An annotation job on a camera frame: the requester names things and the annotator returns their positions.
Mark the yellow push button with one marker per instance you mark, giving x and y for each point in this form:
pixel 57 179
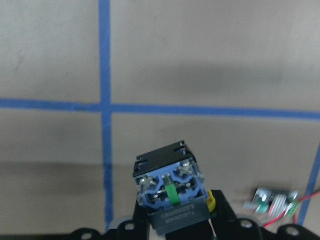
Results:
pixel 171 188

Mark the small green controller board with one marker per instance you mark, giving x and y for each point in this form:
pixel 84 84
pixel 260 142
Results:
pixel 273 202

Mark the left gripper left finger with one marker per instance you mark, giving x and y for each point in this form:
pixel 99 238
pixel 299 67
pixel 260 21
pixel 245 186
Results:
pixel 135 227

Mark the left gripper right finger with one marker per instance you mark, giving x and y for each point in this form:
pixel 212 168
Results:
pixel 223 224

